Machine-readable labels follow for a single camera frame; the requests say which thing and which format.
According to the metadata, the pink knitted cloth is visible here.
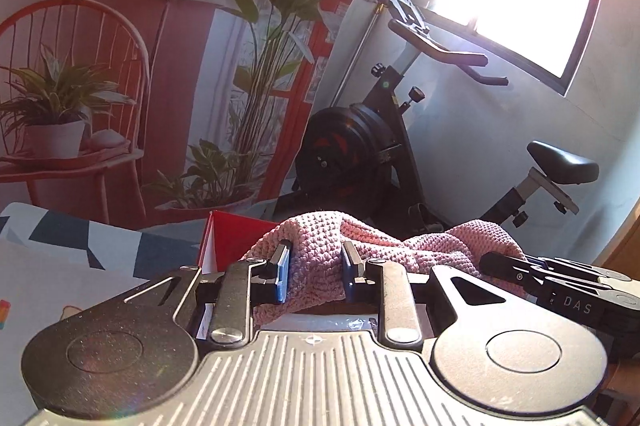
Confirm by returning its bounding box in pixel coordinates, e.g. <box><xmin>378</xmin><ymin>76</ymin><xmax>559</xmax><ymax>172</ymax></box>
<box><xmin>240</xmin><ymin>211</ymin><xmax>529</xmax><ymax>328</ymax></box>

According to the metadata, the red strawberry print box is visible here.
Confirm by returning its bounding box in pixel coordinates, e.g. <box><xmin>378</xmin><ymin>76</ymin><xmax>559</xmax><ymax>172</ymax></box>
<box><xmin>196</xmin><ymin>210</ymin><xmax>282</xmax><ymax>339</ymax></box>

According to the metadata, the wooden cabinet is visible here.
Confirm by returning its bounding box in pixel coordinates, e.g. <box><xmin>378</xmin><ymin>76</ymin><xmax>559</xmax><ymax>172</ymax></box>
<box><xmin>594</xmin><ymin>186</ymin><xmax>640</xmax><ymax>268</ymax></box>

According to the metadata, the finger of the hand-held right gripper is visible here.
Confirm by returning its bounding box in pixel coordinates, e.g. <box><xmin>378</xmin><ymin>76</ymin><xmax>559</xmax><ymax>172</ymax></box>
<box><xmin>530</xmin><ymin>256</ymin><xmax>626</xmax><ymax>285</ymax></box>
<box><xmin>479</xmin><ymin>251</ymin><xmax>608</xmax><ymax>332</ymax></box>

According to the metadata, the black exercise bike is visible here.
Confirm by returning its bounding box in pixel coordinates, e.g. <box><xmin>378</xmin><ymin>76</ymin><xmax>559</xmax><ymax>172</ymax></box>
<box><xmin>292</xmin><ymin>0</ymin><xmax>601</xmax><ymax>238</ymax></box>

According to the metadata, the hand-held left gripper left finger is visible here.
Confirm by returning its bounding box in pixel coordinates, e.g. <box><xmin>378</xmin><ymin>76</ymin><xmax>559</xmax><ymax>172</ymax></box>
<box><xmin>120</xmin><ymin>240</ymin><xmax>294</xmax><ymax>349</ymax></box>

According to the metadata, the wall poster with plants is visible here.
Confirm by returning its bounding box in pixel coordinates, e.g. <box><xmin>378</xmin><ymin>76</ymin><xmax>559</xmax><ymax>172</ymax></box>
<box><xmin>0</xmin><ymin>0</ymin><xmax>383</xmax><ymax>228</ymax></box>

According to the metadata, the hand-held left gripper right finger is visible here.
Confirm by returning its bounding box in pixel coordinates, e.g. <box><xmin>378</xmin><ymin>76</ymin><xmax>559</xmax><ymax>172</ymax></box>
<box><xmin>341</xmin><ymin>240</ymin><xmax>507</xmax><ymax>343</ymax></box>

